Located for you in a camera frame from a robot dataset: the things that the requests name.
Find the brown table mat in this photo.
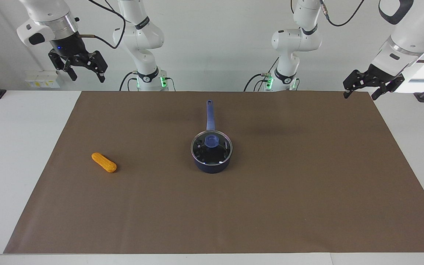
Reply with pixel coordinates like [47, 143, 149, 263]
[3, 91, 424, 254]

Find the glass lid with blue knob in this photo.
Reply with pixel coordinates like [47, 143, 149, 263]
[191, 130, 233, 166]

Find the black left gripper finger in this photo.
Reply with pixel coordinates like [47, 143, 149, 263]
[371, 85, 399, 101]
[343, 70, 367, 99]

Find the black base cables arm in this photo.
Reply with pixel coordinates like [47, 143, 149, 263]
[244, 57, 301, 92]
[119, 71, 176, 92]

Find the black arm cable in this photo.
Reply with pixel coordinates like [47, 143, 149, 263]
[77, 0, 126, 50]
[320, 0, 365, 27]

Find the white socket box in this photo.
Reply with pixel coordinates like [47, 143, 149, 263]
[25, 70, 61, 89]

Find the black base cables left arm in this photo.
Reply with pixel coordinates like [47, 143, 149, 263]
[244, 57, 301, 92]

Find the yellow toy corn cob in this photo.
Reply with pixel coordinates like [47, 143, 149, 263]
[91, 152, 117, 173]

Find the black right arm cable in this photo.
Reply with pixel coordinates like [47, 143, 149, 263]
[77, 0, 126, 50]

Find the black base cables right arm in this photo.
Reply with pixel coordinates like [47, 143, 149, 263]
[119, 71, 176, 92]

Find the blue saucepan with handle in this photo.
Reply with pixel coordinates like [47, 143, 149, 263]
[191, 100, 233, 174]

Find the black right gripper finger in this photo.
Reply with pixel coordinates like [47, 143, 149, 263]
[48, 50, 78, 82]
[86, 50, 109, 83]

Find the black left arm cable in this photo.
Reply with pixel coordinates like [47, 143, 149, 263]
[320, 0, 365, 27]

